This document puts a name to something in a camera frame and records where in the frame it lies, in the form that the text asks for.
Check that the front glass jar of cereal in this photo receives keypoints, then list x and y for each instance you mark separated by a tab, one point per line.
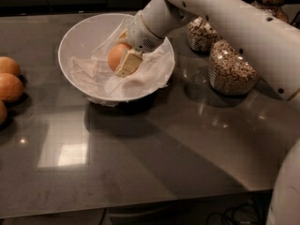
229	73

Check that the orange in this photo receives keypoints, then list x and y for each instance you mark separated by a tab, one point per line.
115	55
3	113
11	88
9	65

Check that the rear left glass cereal jar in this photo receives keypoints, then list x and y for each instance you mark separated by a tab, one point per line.
201	36

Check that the white plastic sheet in bowl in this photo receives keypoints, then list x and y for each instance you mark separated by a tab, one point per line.
150	69

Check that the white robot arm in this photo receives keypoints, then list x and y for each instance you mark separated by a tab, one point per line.
271	46

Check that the rear right glass cereal jar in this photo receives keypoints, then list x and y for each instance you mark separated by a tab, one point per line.
272	7

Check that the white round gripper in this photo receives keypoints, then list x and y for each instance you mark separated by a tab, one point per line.
140	36

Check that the white bowl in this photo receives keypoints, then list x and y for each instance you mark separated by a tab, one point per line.
84	38

